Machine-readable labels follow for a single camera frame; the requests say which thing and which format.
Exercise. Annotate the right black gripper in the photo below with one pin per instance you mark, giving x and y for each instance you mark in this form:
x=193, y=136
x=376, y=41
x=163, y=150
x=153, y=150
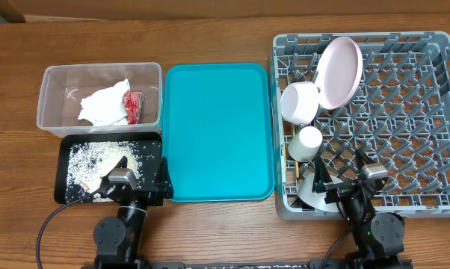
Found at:
x=322, y=182

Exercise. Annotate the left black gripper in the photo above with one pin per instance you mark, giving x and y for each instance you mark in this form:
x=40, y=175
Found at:
x=161, y=182

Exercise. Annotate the pink cup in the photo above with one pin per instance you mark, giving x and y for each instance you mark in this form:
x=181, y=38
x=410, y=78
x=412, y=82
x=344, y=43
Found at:
x=305, y=144

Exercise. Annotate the cooked white rice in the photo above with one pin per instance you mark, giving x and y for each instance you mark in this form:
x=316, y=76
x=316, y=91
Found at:
x=89, y=162

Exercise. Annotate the red snack wrapper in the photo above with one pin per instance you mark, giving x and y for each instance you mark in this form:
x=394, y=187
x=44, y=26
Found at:
x=132, y=102

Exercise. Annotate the white napkin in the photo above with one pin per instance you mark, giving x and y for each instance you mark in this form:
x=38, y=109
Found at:
x=105, y=107

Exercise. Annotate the pink small bowl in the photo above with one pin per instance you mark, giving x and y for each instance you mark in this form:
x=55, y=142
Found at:
x=299, y=102

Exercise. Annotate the pink round plate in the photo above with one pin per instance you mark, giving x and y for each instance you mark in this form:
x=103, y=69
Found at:
x=339, y=72

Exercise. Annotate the grey bowl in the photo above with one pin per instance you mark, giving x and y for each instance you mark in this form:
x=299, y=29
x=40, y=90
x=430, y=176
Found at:
x=314, y=199

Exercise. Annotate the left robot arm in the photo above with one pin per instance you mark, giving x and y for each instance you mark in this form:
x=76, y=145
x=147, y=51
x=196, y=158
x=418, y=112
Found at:
x=118, y=238

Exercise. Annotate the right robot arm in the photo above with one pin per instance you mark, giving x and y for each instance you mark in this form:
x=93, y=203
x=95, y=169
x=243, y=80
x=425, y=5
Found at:
x=378, y=236

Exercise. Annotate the grey dishwasher rack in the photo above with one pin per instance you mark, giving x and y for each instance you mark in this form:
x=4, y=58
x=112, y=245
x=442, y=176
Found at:
x=399, y=116

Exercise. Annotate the black plastic tray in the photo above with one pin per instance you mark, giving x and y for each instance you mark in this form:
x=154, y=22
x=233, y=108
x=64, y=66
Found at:
x=70, y=140

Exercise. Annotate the clear plastic bin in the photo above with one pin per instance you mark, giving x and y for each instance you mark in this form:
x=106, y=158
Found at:
x=63, y=87

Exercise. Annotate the teal serving tray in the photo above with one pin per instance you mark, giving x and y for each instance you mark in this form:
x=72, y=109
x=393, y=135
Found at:
x=217, y=133

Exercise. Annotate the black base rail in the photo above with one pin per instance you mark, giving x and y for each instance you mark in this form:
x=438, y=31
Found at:
x=311, y=264

